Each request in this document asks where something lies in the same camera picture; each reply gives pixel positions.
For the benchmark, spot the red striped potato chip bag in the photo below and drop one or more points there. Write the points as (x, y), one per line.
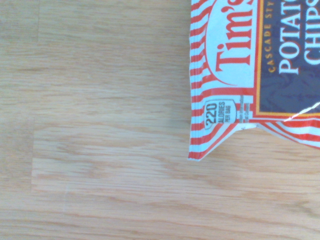
(272, 62)

